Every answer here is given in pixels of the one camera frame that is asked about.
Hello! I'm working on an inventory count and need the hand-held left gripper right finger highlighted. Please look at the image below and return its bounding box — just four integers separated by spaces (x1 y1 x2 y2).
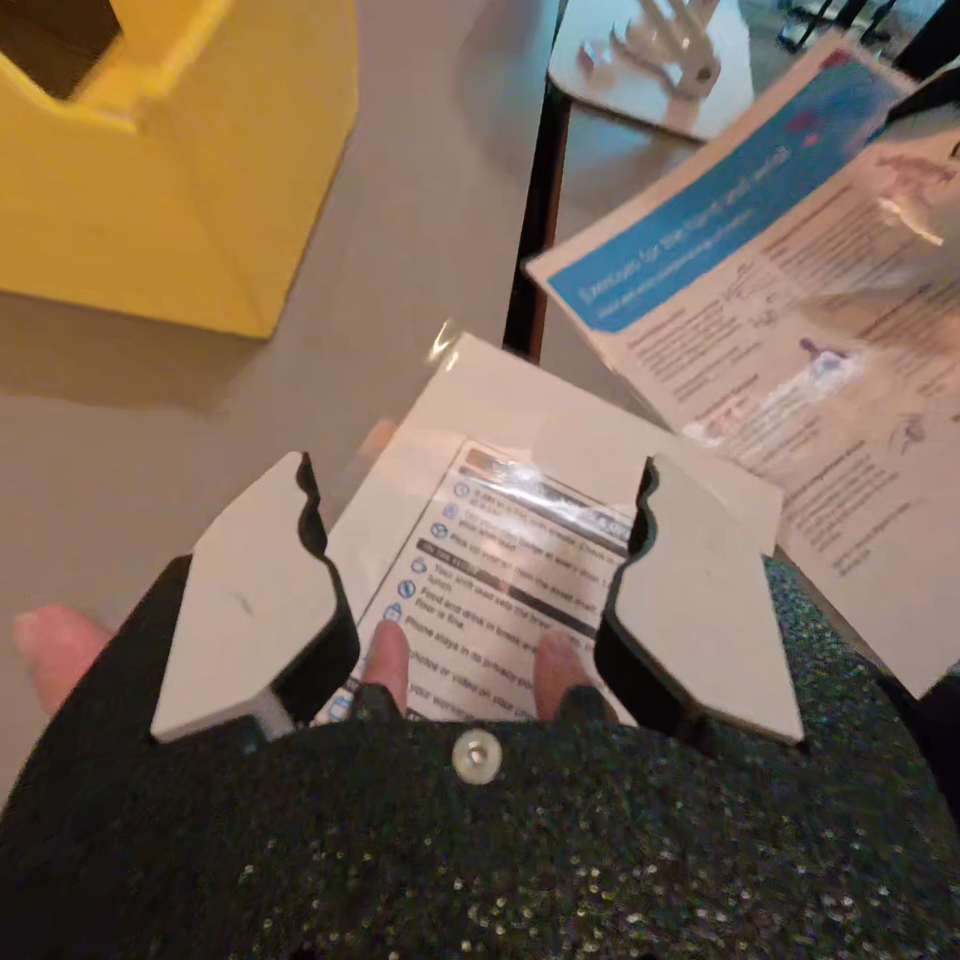
592 453 806 746

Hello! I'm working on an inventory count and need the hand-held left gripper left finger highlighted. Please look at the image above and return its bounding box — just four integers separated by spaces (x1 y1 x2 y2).
150 450 361 745

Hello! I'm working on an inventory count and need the laminated instruction sheet red banner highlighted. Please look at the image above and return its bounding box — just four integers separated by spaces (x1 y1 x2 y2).
311 330 785 727

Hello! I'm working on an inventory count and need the laminated sheet blue banner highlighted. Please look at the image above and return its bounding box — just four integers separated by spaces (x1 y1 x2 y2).
525 33 960 702

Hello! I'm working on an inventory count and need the yellow storage box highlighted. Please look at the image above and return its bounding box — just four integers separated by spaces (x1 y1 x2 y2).
0 0 361 340

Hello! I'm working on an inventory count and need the white desk stand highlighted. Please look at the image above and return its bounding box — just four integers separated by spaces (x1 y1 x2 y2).
547 0 755 144

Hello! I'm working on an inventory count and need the person's left hand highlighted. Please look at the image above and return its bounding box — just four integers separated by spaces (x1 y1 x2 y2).
362 621 601 723

